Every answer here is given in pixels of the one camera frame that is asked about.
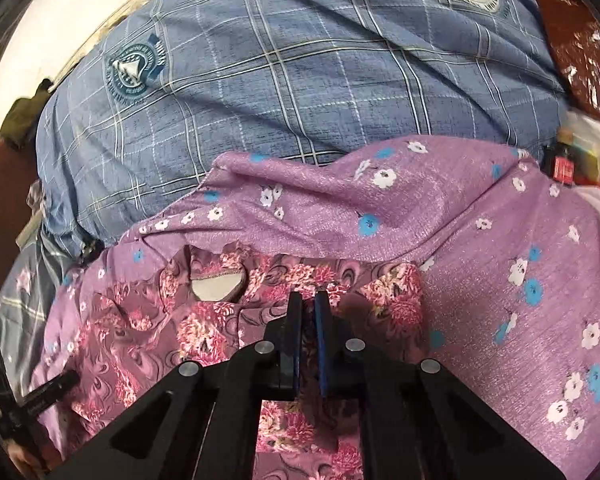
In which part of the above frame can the olive green cloth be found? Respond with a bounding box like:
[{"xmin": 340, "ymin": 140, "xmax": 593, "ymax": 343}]
[{"xmin": 0, "ymin": 79, "xmax": 56, "ymax": 148}]

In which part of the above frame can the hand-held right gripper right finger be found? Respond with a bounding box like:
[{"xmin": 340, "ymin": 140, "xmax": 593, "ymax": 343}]
[{"xmin": 315, "ymin": 290, "xmax": 569, "ymax": 480}]

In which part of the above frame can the blue plaid quilt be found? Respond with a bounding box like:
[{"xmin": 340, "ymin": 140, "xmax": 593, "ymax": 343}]
[{"xmin": 34, "ymin": 0, "xmax": 571, "ymax": 261}]

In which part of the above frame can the pink floral garment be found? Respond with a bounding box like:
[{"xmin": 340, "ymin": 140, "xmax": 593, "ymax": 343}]
[{"xmin": 55, "ymin": 242, "xmax": 426, "ymax": 480}]

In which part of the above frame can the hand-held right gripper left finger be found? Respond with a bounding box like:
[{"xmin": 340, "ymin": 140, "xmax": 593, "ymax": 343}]
[{"xmin": 45, "ymin": 292, "xmax": 304, "ymax": 480}]

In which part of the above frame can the purple floral blanket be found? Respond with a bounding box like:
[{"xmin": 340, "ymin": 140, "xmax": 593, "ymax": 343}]
[{"xmin": 30, "ymin": 135, "xmax": 600, "ymax": 480}]

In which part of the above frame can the red-brown patterned bag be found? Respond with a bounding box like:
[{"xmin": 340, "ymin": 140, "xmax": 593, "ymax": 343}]
[{"xmin": 532, "ymin": 0, "xmax": 600, "ymax": 128}]

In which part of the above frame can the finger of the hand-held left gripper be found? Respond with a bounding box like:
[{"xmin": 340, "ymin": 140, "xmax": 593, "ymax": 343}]
[{"xmin": 22, "ymin": 371, "xmax": 79, "ymax": 418}]

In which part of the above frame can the grey plaid bedsheet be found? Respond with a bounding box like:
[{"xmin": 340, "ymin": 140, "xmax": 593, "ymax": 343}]
[{"xmin": 0, "ymin": 235, "xmax": 88, "ymax": 351}]

